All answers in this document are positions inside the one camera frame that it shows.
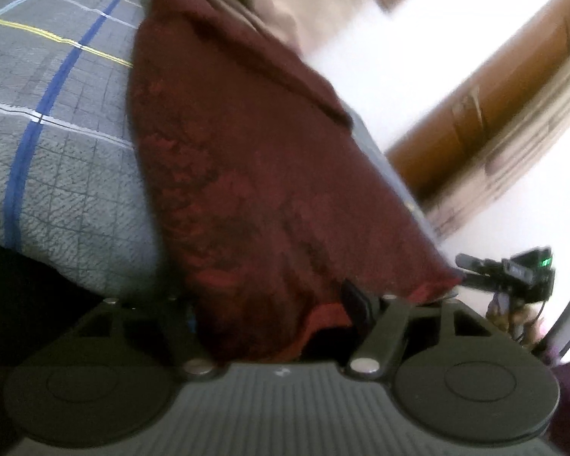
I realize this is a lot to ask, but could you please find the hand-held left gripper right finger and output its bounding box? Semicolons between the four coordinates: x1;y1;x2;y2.
341;280;510;382

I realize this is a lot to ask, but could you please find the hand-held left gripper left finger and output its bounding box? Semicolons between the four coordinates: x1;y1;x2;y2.
69;296;218;381

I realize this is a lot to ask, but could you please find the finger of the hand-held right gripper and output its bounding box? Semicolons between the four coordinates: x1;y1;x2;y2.
462;272;504;293
455;253;504;271

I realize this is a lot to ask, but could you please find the maroon knit sweater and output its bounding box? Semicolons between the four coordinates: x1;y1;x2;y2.
126;0;464;364

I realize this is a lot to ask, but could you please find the dark grey panel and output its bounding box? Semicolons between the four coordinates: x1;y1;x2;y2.
545;279;570;358

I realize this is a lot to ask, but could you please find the wooden door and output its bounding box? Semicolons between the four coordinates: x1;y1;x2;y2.
385;0;570;241

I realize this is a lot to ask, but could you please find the blue plaid bed sheet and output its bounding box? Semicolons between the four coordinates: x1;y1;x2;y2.
0;0;442;302

